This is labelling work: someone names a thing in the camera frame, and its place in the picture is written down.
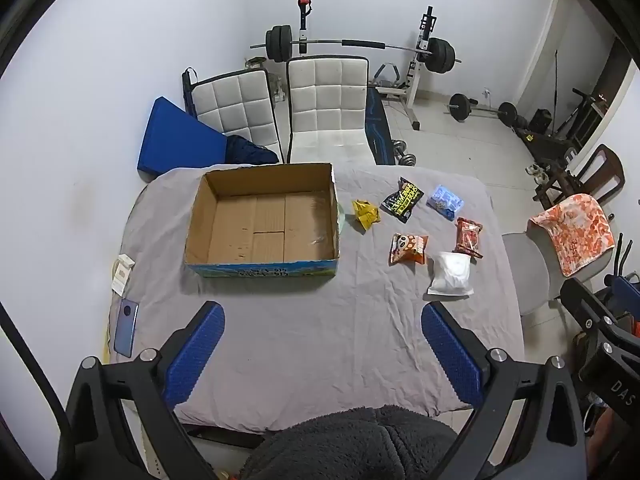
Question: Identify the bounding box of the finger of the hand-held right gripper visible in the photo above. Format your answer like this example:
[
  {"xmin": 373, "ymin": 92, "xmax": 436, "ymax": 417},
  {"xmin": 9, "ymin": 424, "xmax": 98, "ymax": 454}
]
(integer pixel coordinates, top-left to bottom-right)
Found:
[
  {"xmin": 604, "ymin": 272, "xmax": 640, "ymax": 322},
  {"xmin": 559, "ymin": 276, "xmax": 640, "ymax": 362}
]

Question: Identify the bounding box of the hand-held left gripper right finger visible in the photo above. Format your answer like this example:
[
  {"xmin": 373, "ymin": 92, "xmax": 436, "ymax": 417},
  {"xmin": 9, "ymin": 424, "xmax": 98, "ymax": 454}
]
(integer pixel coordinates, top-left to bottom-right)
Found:
[{"xmin": 421, "ymin": 301, "xmax": 591, "ymax": 480}]

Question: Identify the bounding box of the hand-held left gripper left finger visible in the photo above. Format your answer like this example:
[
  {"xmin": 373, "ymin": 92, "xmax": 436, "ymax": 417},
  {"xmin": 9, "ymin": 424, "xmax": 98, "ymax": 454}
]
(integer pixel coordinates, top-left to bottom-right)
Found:
[{"xmin": 59, "ymin": 301, "xmax": 226, "ymax": 480}]

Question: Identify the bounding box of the white soft packet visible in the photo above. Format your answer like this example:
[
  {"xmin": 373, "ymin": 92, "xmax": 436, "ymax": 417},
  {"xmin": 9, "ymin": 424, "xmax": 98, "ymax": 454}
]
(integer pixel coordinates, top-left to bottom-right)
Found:
[{"xmin": 427, "ymin": 251, "xmax": 475, "ymax": 299}]

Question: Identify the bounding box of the orange snack packet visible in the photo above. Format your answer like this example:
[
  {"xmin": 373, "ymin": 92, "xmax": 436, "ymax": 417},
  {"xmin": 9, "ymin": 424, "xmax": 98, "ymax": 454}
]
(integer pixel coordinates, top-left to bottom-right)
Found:
[{"xmin": 389, "ymin": 232, "xmax": 430, "ymax": 266}]

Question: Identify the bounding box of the red snack packet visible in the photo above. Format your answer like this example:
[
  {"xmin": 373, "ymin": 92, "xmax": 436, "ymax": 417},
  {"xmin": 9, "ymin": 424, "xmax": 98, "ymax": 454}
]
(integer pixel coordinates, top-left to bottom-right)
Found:
[{"xmin": 453, "ymin": 217, "xmax": 484, "ymax": 260}]

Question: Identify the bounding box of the cardboard box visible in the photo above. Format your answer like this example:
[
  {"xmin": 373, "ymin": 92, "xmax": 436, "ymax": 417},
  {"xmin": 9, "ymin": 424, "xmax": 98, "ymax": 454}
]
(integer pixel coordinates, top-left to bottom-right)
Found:
[{"xmin": 184, "ymin": 162, "xmax": 342, "ymax": 280}]

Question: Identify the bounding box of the light blue tissue pack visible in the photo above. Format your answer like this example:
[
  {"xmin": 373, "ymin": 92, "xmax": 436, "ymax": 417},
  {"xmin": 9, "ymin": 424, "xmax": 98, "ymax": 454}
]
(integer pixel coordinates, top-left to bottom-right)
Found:
[{"xmin": 427, "ymin": 184, "xmax": 465, "ymax": 221}]

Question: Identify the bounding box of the black snack packet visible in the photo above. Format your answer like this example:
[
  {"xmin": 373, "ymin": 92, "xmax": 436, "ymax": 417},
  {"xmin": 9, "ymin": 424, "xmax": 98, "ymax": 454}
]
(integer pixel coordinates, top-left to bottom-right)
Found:
[{"xmin": 380, "ymin": 177, "xmax": 425, "ymax": 223}]

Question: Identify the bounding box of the yellow snack packet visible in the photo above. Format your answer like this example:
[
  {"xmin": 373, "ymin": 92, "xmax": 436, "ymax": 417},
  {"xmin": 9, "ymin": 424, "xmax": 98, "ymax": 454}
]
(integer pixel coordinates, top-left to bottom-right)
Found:
[{"xmin": 351, "ymin": 199, "xmax": 382, "ymax": 232}]

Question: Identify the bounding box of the person's right forearm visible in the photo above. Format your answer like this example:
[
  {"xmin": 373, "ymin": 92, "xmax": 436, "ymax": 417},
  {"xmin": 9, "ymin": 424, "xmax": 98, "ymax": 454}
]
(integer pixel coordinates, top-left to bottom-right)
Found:
[{"xmin": 590, "ymin": 407, "xmax": 640, "ymax": 467}]

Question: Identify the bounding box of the blue smartphone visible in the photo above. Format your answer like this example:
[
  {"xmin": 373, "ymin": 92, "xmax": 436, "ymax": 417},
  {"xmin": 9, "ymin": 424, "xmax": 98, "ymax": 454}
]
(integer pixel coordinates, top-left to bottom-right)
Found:
[{"xmin": 113, "ymin": 297, "xmax": 140, "ymax": 358}]

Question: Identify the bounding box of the orange patterned towel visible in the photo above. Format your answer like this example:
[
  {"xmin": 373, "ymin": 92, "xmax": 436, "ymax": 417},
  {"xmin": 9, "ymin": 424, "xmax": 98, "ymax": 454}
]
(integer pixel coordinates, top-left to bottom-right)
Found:
[{"xmin": 528, "ymin": 192, "xmax": 616, "ymax": 279}]

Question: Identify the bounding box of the grey round chair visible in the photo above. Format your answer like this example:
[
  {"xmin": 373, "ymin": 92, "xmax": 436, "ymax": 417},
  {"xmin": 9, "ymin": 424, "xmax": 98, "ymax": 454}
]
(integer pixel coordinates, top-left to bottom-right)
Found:
[{"xmin": 501, "ymin": 232, "xmax": 567, "ymax": 317}]

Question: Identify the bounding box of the small white box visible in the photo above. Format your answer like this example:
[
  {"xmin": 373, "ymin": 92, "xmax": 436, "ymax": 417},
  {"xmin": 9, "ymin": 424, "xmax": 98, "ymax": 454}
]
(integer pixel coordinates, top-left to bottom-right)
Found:
[{"xmin": 109, "ymin": 255, "xmax": 136, "ymax": 297}]

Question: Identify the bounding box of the dark wooden chair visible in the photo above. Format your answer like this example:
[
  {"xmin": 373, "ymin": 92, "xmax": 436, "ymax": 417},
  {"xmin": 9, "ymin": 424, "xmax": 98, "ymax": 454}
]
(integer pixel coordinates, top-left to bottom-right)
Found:
[{"xmin": 534, "ymin": 143, "xmax": 626, "ymax": 211}]

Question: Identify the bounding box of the grey tablecloth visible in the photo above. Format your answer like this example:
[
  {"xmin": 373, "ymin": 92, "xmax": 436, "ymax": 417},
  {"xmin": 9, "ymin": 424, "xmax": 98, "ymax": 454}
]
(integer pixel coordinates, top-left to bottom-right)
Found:
[{"xmin": 120, "ymin": 162, "xmax": 526, "ymax": 433}]

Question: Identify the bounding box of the dark grey fleece clothing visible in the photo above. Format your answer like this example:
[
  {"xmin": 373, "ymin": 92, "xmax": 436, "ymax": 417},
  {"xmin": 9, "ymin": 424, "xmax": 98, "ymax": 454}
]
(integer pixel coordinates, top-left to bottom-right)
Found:
[{"xmin": 239, "ymin": 404, "xmax": 459, "ymax": 480}]

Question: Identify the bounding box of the dark exercise machine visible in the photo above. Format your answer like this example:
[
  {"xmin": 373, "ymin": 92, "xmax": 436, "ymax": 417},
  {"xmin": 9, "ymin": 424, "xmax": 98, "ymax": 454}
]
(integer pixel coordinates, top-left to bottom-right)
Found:
[{"xmin": 519, "ymin": 87, "xmax": 610, "ymax": 162}]

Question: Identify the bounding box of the metal dumbbell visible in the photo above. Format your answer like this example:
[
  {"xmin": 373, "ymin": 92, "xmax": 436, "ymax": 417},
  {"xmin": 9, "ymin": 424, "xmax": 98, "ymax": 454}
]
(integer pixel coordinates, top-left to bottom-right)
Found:
[{"xmin": 391, "ymin": 139, "xmax": 419, "ymax": 167}]

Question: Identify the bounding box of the dark blue cloth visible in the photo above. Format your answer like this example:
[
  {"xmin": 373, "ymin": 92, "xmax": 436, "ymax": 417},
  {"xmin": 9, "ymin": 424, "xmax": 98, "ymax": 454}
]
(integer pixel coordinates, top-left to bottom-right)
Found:
[{"xmin": 224, "ymin": 135, "xmax": 280, "ymax": 166}]

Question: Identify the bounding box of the blue foam mat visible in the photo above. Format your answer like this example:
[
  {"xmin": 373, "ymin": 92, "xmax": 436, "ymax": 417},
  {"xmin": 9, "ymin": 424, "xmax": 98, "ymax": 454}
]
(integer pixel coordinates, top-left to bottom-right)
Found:
[{"xmin": 137, "ymin": 96, "xmax": 230, "ymax": 182}]

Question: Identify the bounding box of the small barbell with plates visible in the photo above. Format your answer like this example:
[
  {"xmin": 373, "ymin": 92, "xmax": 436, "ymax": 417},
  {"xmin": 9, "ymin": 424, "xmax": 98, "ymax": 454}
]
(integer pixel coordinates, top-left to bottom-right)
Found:
[{"xmin": 447, "ymin": 92, "xmax": 519, "ymax": 127}]

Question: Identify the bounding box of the blue black weight bench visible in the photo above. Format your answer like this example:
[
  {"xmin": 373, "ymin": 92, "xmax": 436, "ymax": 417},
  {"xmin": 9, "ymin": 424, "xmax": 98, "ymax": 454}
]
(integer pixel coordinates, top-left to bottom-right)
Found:
[{"xmin": 364, "ymin": 87, "xmax": 397, "ymax": 166}]

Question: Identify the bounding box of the white padded chair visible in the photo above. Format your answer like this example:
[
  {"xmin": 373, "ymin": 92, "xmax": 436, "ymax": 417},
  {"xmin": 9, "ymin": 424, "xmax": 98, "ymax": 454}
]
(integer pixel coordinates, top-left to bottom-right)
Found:
[
  {"xmin": 285, "ymin": 56, "xmax": 376, "ymax": 166},
  {"xmin": 181, "ymin": 67, "xmax": 282, "ymax": 165}
]

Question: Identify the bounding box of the barbell with black plates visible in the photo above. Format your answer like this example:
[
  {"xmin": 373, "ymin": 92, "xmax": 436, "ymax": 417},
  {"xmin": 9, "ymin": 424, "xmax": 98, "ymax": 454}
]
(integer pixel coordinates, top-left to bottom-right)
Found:
[{"xmin": 250, "ymin": 25, "xmax": 462, "ymax": 74}]

